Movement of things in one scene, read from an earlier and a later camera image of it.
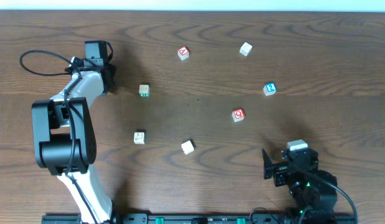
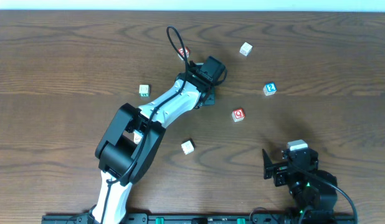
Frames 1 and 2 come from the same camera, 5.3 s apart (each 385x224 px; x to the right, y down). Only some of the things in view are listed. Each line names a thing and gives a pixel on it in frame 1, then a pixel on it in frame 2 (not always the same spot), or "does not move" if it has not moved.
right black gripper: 280,168 does not move
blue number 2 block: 270,89 does not move
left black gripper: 108,74 -> 208,99
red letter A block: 183,53 does not move
